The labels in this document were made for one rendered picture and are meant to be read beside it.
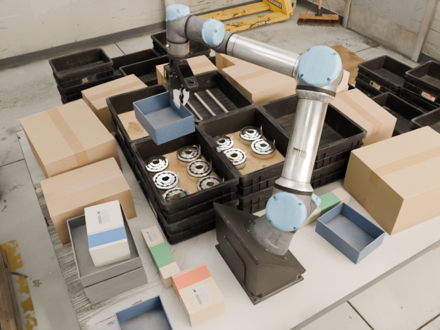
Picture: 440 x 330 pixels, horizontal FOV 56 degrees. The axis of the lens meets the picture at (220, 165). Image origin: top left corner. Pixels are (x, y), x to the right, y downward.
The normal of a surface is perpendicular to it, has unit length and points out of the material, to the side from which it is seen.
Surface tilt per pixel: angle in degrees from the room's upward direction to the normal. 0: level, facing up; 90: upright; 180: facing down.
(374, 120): 0
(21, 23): 90
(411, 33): 90
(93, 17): 90
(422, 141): 0
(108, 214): 0
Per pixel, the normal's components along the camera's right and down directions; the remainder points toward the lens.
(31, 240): -0.03, -0.76
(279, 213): -0.37, 0.16
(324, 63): -0.31, -0.09
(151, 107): 0.51, 0.55
